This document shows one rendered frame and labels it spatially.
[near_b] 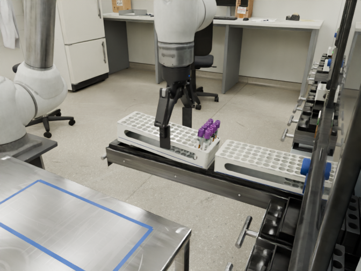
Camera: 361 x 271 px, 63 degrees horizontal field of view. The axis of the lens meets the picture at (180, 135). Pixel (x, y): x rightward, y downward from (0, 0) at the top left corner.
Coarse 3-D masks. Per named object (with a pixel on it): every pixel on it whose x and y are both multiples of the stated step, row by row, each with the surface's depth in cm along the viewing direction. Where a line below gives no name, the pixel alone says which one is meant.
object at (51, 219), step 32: (0, 160) 81; (0, 192) 69; (32, 192) 69; (64, 192) 69; (96, 192) 69; (0, 224) 59; (32, 224) 59; (64, 224) 59; (96, 224) 59; (128, 224) 59; (160, 224) 59; (0, 256) 52; (32, 256) 52; (64, 256) 52; (96, 256) 52; (128, 256) 52; (160, 256) 52
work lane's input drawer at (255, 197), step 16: (112, 144) 90; (112, 160) 92; (128, 160) 88; (144, 160) 85; (160, 160) 84; (160, 176) 85; (176, 176) 82; (192, 176) 79; (208, 176) 77; (224, 176) 76; (224, 192) 77; (240, 192) 74; (256, 192) 72; (272, 192) 71; (288, 192) 69
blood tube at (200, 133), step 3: (201, 129) 76; (198, 132) 76; (201, 132) 76; (198, 135) 76; (201, 135) 76; (198, 138) 77; (201, 138) 77; (198, 141) 77; (198, 144) 77; (198, 147) 78; (195, 156) 79; (195, 159) 80
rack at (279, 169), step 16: (224, 144) 80; (240, 144) 81; (224, 160) 75; (240, 160) 73; (256, 160) 73; (272, 160) 73; (288, 160) 73; (240, 176) 74; (256, 176) 77; (272, 176) 77; (288, 176) 68; (304, 176) 67
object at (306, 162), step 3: (303, 159) 49; (306, 159) 49; (309, 159) 49; (303, 162) 49; (306, 162) 48; (309, 162) 48; (303, 165) 48; (306, 165) 48; (309, 165) 48; (303, 168) 48; (306, 168) 48; (300, 171) 49; (303, 171) 48; (306, 171) 48; (303, 174) 49
